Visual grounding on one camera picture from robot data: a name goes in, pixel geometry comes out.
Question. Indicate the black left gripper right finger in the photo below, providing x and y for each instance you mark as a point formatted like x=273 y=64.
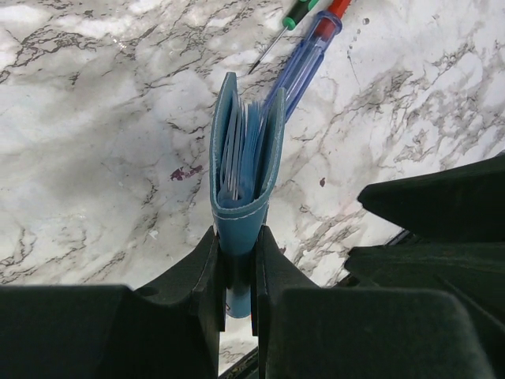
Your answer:
x=425 y=310

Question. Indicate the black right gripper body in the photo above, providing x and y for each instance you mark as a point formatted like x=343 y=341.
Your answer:
x=457 y=219

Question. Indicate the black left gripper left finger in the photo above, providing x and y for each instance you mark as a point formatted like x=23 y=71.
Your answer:
x=169 y=328

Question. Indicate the blue leather card holder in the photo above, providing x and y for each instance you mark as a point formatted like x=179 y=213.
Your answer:
x=245 y=153

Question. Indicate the blue transparent handle screwdriver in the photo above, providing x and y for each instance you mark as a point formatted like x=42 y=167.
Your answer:
x=308 y=56

